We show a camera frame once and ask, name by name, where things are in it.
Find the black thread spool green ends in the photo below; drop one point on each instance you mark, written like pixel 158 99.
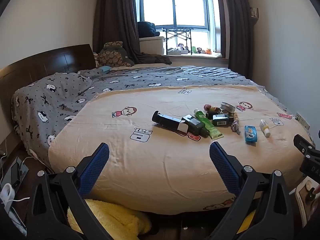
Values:
pixel 209 115

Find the green frog plush toy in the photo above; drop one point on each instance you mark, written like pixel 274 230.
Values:
pixel 194 50

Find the cream cartoon printed bedsheet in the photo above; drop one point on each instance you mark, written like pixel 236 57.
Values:
pixel 150 170

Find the large dark green bottle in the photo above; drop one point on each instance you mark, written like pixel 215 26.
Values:
pixel 175 123

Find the colourful pipe cleaner bundle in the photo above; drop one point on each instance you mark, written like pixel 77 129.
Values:
pixel 211 108

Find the small teal packet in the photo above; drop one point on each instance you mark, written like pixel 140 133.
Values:
pixel 106 69

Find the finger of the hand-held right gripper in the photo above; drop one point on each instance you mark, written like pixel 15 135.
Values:
pixel 303 143

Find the dark brown crumpled cloth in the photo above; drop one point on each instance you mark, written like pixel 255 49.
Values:
pixel 155 58

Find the white wall socket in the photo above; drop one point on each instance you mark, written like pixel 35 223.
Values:
pixel 302 121

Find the small white yellow bottle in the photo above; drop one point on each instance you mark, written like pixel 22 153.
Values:
pixel 264 127

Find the dark brown curtain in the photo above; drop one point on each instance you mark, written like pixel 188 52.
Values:
pixel 115 17
pixel 236 30

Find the grey cartoon printed blanket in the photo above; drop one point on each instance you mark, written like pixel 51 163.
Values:
pixel 62 100

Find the small dark plush toy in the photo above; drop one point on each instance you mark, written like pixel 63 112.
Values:
pixel 199 50

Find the yellow fluffy towel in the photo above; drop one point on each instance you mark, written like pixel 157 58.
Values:
pixel 107 220

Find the dark blue folded cloth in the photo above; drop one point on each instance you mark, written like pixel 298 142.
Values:
pixel 146 28

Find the blue tissue packet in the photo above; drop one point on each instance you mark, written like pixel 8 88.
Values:
pixel 250 134

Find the grey knotted cloth strip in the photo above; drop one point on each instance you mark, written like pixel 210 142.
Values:
pixel 235 127

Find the dark box with barcode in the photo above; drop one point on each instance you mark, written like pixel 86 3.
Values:
pixel 220 120

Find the black folding metal rack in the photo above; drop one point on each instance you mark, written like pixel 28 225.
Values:
pixel 176 31

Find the brown monkey plush toy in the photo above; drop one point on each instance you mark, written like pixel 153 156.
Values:
pixel 180 46

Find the round silver tin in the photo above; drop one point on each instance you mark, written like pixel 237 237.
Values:
pixel 228 107

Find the brown patterned cushion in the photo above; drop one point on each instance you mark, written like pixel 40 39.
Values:
pixel 112 55

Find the green squeeze tube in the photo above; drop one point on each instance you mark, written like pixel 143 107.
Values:
pixel 206 123

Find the wall switch box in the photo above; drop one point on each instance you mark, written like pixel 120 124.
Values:
pixel 254 12

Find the person's right hand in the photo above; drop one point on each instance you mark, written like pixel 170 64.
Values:
pixel 317 190

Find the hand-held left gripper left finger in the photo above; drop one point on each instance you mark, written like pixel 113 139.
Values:
pixel 93 170

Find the orange plush toy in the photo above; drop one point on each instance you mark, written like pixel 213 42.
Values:
pixel 209 51

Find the dark wooden headboard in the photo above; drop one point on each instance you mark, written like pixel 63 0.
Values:
pixel 37 66

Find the window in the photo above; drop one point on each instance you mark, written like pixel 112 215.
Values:
pixel 180 7

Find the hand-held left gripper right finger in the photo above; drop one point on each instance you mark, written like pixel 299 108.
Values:
pixel 225 170

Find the white storage box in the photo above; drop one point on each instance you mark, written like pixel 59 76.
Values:
pixel 151 45

